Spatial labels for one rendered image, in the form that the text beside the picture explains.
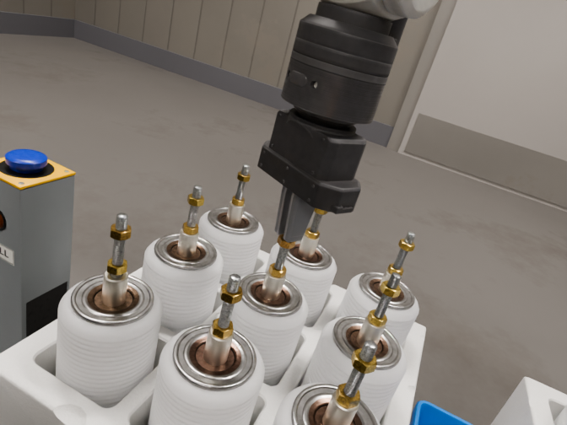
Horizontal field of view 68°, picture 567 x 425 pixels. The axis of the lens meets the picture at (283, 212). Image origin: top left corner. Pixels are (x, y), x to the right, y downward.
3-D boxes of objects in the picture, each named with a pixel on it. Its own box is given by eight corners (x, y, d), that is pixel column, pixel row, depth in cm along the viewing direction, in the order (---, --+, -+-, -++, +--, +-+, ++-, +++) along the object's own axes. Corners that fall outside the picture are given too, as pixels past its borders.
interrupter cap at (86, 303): (55, 320, 37) (55, 314, 37) (89, 271, 44) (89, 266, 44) (140, 336, 38) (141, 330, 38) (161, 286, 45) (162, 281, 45)
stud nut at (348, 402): (350, 388, 35) (353, 380, 34) (362, 405, 33) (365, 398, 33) (331, 392, 34) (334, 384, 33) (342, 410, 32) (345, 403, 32)
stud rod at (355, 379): (342, 406, 35) (373, 338, 32) (348, 416, 34) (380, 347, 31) (332, 408, 34) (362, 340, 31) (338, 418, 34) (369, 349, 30)
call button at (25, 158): (23, 182, 45) (23, 164, 44) (-4, 169, 46) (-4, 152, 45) (55, 174, 48) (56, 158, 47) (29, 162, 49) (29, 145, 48)
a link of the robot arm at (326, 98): (233, 158, 44) (259, 38, 39) (302, 158, 50) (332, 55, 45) (310, 218, 35) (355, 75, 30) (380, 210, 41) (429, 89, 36)
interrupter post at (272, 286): (281, 293, 49) (288, 271, 48) (278, 305, 47) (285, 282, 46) (261, 287, 49) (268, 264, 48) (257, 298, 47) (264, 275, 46)
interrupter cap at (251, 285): (305, 287, 52) (306, 283, 51) (296, 327, 45) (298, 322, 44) (245, 269, 52) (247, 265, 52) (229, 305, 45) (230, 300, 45)
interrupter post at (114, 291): (95, 307, 40) (98, 278, 39) (105, 291, 42) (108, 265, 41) (121, 311, 40) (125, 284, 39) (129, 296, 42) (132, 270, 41)
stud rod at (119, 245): (117, 278, 41) (124, 211, 38) (122, 284, 40) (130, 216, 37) (107, 282, 40) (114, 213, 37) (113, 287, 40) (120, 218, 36)
